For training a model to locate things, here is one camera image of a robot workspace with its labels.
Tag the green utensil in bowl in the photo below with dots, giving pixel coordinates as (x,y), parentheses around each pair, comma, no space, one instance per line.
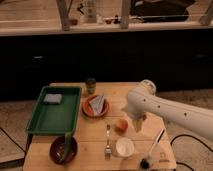
(67,144)

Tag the dark spice jar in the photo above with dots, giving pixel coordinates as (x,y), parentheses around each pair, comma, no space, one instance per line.
(90,85)

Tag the silver fork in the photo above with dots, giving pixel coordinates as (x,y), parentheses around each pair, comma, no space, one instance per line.
(107,150)

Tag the orange plate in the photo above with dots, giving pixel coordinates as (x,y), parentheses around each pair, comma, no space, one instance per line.
(88,110)

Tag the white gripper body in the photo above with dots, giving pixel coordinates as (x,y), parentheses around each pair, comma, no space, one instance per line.
(133,111)

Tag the orange apple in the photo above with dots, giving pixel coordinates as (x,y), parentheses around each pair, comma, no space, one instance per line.
(121,125)

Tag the folded grey cloth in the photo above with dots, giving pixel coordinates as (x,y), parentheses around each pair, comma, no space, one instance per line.
(97,104)

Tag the grey sponge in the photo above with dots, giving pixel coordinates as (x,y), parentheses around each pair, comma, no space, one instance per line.
(52,98)

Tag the green plastic tray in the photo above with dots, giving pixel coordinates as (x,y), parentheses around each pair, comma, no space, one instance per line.
(55,119)

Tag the wooden shelf with clutter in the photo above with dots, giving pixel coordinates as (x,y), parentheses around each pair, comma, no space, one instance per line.
(34,17)

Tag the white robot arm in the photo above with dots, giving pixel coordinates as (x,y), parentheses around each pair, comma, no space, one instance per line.
(142,98)

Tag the black-headed dish brush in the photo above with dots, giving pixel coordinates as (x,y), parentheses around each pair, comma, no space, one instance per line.
(146,162)

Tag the dark red bowl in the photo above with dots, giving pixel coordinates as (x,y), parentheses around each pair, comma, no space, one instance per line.
(56,152)

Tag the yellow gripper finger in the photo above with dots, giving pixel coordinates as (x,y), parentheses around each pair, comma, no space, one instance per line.
(137,124)

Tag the white cup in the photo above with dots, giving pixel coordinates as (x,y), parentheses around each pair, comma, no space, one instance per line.
(124,147)

